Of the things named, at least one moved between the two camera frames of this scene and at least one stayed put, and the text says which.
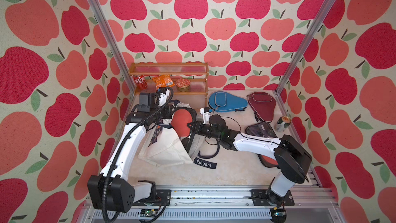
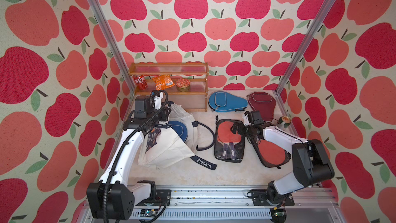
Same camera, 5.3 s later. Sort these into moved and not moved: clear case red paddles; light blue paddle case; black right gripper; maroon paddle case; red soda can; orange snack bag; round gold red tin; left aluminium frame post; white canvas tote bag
Moved: clear case red paddles; white canvas tote bag; black right gripper
Not moved: light blue paddle case; left aluminium frame post; orange snack bag; round gold red tin; maroon paddle case; red soda can
